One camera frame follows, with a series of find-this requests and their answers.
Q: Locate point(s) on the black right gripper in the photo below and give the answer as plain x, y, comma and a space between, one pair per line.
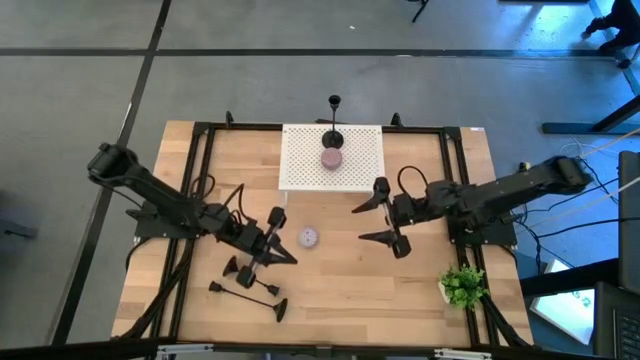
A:
407, 210

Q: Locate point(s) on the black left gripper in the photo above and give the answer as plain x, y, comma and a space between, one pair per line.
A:
250, 236

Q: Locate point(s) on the short black candlestick holder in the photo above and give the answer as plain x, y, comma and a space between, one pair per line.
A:
231, 266

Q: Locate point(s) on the purple floral candle tin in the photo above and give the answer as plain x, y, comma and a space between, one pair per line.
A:
308, 237

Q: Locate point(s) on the tall black candlestick holder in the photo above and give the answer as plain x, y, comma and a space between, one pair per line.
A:
281, 310

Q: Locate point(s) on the pink patterned candle tin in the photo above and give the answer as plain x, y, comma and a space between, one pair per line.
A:
331, 159

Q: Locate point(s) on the medium black candlestick holder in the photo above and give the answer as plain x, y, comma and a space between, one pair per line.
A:
333, 139

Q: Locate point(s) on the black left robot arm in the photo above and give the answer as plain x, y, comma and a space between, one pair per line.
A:
150, 187

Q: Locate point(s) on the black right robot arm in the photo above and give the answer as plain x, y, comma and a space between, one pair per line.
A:
500, 197

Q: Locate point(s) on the white perforated shelf riser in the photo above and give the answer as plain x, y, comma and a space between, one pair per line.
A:
300, 170

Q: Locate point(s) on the green plant in white pot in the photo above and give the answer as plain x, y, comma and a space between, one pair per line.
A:
462, 287

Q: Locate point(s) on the black rig crossbar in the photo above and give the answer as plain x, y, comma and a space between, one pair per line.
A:
100, 350

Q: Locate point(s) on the white printed sheet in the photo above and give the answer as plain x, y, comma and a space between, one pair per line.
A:
565, 310

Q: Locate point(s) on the black tripod leg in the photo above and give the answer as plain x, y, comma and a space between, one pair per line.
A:
420, 10

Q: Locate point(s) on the black monitor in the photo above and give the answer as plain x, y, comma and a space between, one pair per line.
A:
630, 225

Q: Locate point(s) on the black laptop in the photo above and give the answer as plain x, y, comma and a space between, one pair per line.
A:
620, 325

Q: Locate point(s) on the person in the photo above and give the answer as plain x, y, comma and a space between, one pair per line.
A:
622, 20

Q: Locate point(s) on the black aluminium table frame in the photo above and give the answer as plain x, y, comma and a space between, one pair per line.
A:
245, 127

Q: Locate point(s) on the black desk frame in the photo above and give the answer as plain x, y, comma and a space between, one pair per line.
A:
575, 128

